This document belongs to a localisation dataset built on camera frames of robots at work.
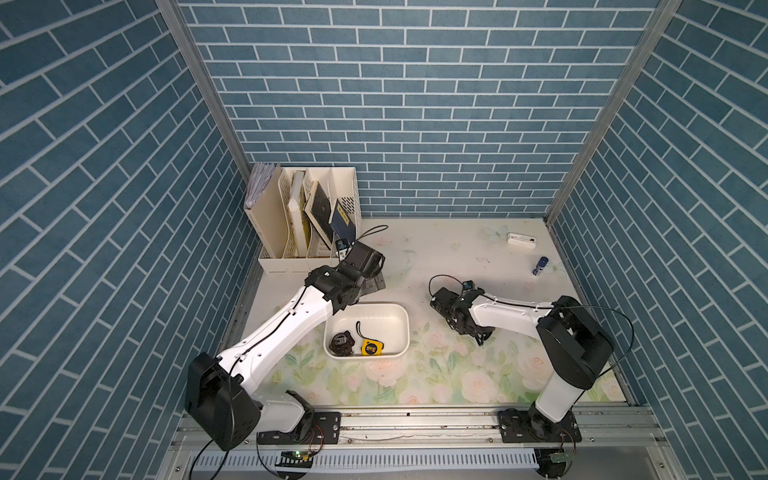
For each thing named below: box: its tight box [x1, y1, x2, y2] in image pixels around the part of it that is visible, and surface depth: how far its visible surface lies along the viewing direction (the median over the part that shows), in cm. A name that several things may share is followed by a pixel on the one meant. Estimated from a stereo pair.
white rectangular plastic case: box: [507, 233, 537, 249], surface depth 114 cm
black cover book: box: [304, 181, 334, 250], surface depth 101 cm
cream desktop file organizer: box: [244, 167, 362, 275], surface depth 100 cm
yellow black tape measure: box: [360, 339, 384, 356], surface depth 86 cm
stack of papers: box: [244, 162, 275, 209], surface depth 91 cm
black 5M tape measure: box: [329, 330, 355, 357], surface depth 86 cm
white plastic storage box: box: [323, 303, 410, 359], surface depth 93 cm
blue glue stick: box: [532, 256, 549, 276], surface depth 101 cm
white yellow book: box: [288, 171, 311, 257], surface depth 98 cm
